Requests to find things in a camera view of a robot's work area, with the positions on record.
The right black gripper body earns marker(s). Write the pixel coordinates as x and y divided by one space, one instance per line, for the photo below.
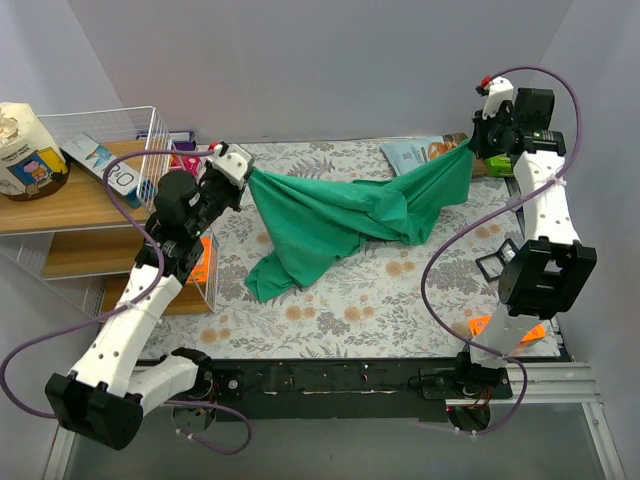
483 138

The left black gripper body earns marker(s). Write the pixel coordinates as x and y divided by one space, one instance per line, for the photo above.
232 190

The green garment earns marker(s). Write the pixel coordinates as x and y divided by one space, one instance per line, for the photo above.
314 223

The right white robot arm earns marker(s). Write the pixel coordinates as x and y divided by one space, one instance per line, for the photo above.
547 273

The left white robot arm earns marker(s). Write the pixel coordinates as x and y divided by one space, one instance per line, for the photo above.
101 397

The green black box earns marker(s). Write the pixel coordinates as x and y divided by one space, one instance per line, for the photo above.
499 166

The pink box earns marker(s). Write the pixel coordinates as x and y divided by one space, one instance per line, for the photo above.
194 165

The purple box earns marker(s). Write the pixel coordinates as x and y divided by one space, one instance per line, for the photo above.
183 140

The orange box under shelf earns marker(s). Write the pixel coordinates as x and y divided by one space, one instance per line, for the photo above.
200 272

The light blue snack bag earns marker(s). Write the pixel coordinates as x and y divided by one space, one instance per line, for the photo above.
407 155

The white blue toothpaste box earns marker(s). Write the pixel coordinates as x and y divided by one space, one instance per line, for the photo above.
124 179

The wooden shelf unit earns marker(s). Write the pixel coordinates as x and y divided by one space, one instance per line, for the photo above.
93 237

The floral table mat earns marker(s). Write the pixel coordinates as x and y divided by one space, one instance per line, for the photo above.
388 300

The orange box right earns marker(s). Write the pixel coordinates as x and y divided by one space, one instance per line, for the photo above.
478 324

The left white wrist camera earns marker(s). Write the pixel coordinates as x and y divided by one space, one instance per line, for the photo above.
233 161

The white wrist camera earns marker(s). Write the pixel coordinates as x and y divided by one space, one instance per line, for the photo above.
233 161
495 91

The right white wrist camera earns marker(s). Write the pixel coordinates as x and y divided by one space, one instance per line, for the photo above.
495 91

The white wire basket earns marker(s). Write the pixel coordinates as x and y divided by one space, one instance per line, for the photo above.
137 123

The black plastic frame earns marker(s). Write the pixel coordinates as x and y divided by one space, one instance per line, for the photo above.
492 265

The aluminium rail frame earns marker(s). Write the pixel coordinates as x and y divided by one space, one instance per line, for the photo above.
547 438

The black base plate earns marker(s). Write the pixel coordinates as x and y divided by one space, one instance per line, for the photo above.
319 389

